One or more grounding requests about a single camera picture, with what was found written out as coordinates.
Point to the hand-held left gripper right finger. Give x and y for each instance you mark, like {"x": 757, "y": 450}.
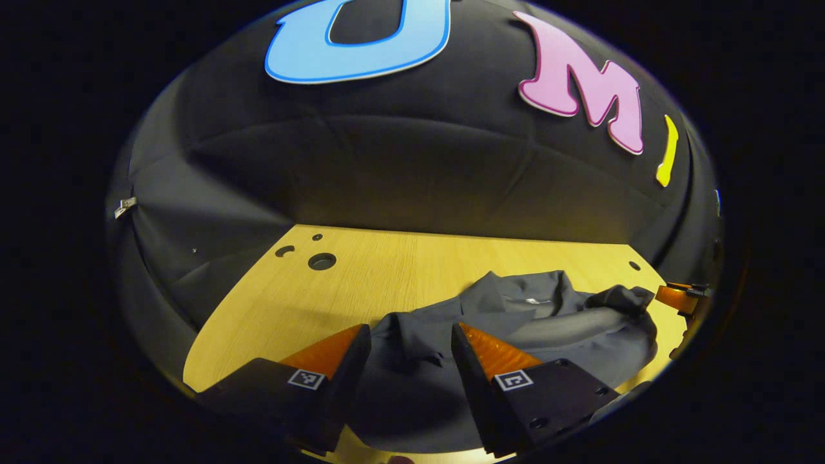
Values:
{"x": 474, "y": 386}

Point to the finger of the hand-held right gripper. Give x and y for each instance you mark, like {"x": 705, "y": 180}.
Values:
{"x": 673, "y": 298}

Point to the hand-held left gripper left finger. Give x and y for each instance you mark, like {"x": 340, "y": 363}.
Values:
{"x": 348, "y": 386}

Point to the grey button shirt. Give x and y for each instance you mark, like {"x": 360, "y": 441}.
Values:
{"x": 567, "y": 328}

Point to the black backdrop cloth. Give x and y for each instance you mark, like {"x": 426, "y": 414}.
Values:
{"x": 419, "y": 167}

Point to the white backdrop clip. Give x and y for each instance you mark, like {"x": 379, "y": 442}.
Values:
{"x": 124, "y": 207}

